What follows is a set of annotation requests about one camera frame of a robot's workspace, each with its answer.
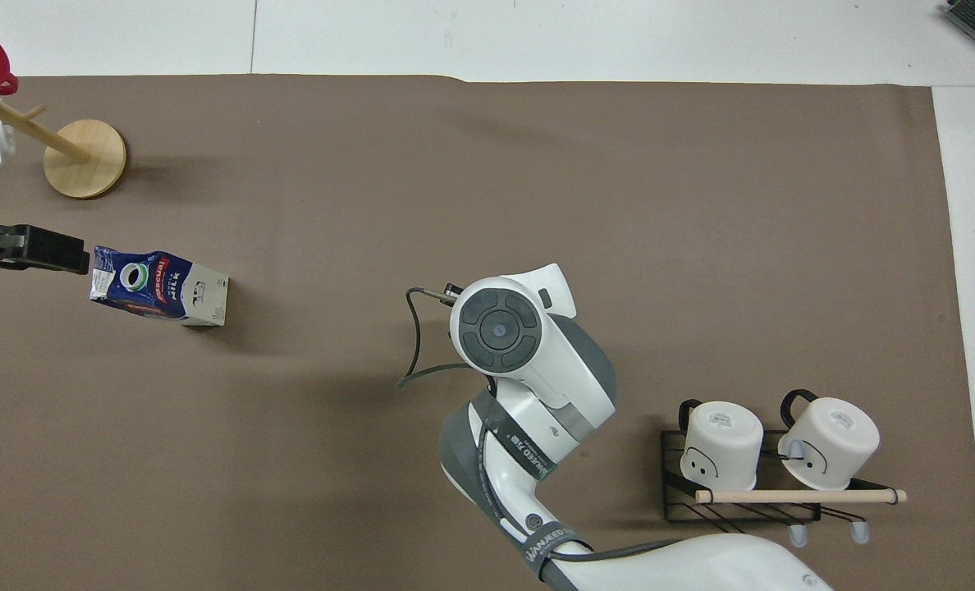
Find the blue and white milk carton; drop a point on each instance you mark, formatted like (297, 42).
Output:
(167, 289)

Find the wooden mug tree stand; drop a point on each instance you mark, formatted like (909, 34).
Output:
(85, 160)

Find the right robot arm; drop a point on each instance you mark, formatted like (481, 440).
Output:
(537, 386)

